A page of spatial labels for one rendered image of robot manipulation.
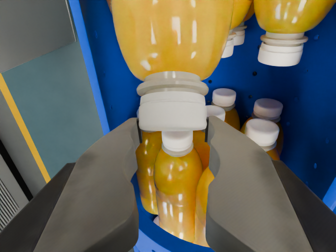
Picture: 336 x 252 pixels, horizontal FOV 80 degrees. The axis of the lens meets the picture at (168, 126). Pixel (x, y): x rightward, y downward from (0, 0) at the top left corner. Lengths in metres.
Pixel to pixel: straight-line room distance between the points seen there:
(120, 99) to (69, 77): 1.30
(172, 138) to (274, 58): 0.13
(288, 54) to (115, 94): 0.20
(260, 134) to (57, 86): 1.52
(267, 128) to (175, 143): 0.11
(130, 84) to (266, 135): 0.20
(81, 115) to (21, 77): 0.47
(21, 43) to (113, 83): 0.81
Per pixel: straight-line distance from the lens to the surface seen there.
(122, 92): 0.30
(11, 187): 2.33
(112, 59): 0.28
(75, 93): 1.62
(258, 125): 0.28
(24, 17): 1.11
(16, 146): 2.19
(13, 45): 1.02
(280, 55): 0.23
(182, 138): 0.24
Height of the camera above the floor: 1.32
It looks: 57 degrees down
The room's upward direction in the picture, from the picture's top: 176 degrees counter-clockwise
